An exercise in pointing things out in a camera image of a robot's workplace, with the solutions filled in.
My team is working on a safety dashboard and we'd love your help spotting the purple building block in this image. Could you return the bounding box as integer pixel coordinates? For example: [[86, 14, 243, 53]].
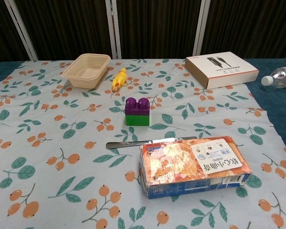
[[124, 97, 151, 117]]

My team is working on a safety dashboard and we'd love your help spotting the green building block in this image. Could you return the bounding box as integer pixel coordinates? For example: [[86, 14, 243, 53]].
[[124, 114, 150, 127]]

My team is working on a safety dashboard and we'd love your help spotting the metal butter knife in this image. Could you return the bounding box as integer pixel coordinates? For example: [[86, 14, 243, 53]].
[[105, 135, 198, 150]]

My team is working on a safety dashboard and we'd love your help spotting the yellow rubber chicken toy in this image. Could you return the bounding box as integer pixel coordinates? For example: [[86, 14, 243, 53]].
[[111, 67, 129, 94]]

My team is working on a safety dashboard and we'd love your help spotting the orange cookie box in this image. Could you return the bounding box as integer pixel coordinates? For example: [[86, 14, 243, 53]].
[[139, 135, 253, 200]]

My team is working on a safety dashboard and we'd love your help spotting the beige plastic food container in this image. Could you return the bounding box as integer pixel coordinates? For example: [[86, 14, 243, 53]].
[[61, 53, 112, 90]]

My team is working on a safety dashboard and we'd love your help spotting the floral fruit print tablecloth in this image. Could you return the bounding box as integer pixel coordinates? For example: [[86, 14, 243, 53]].
[[0, 58, 286, 229]]

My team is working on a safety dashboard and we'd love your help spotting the clear plastic water bottle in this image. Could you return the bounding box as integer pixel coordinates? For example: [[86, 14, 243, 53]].
[[261, 64, 286, 89]]

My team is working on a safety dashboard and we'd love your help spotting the white cable product box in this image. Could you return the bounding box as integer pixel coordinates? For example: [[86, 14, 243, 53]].
[[184, 51, 260, 90]]

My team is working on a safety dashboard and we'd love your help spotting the white frame post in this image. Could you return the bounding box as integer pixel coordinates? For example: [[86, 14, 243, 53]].
[[105, 0, 123, 59], [4, 0, 38, 61], [192, 0, 211, 58]]

